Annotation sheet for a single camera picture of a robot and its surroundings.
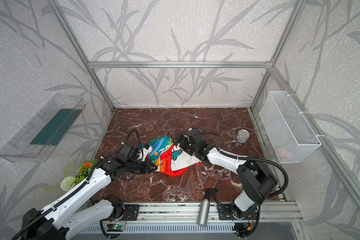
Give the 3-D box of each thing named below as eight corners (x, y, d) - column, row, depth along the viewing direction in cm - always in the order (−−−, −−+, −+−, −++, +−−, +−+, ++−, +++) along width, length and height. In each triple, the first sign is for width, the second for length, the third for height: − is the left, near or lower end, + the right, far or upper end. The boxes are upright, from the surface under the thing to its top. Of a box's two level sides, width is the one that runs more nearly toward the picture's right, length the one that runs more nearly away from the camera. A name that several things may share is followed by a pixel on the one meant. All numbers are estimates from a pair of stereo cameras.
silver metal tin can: (237, 143, 102) (239, 138, 97) (235, 134, 107) (237, 129, 102) (248, 143, 102) (251, 138, 97) (245, 134, 107) (248, 129, 102)
